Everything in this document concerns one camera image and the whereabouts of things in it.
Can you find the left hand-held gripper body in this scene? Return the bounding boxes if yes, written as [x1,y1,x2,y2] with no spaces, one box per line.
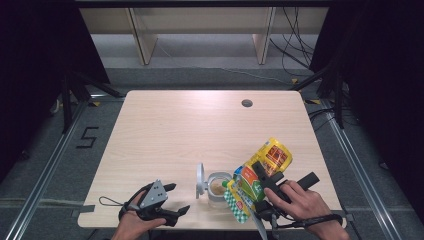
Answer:
[133,179,182,228]

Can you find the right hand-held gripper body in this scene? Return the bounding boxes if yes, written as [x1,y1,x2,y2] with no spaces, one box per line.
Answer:
[248,171,321,240]

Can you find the yellow spout pouch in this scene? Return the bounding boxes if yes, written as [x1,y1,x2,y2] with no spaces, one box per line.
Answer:
[222,136,294,225]

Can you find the clear jar with white lid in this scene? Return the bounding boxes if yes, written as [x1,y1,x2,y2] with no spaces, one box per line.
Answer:
[195,162,234,210]

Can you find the person's right hand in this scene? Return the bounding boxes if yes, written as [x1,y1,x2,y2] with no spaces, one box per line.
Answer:
[263,179,335,235]

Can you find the person's left hand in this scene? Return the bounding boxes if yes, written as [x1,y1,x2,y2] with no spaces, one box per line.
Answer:
[110,191,168,240]

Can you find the grey tape piece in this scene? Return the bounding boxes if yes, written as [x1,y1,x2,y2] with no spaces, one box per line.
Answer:
[71,204,96,218]

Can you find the black metal stand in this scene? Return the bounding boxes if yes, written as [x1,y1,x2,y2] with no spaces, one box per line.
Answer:
[289,61,347,130]
[60,70,125,135]

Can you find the black curtain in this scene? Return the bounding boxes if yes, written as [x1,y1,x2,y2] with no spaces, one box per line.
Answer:
[309,0,424,221]
[0,0,111,183]

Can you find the light wooden desk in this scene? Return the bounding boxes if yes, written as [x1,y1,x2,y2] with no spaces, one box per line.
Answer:
[78,6,330,66]

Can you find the black wrist strap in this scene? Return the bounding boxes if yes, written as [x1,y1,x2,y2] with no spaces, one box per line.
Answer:
[275,213,345,232]
[117,184,148,222]

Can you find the thin grey cord loop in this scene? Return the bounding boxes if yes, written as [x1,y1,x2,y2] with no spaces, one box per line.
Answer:
[98,195,126,208]

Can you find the aluminium floor rail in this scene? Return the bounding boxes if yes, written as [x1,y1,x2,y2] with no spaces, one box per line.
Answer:
[319,99,398,240]
[3,99,88,240]

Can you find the black floor cables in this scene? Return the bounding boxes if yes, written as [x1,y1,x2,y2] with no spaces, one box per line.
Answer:
[307,107,336,132]

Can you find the thin white floor cable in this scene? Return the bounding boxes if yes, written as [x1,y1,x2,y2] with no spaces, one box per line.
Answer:
[156,42,292,85]

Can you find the bundle of black cables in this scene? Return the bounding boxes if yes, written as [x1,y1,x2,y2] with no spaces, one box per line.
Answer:
[269,6,317,78]

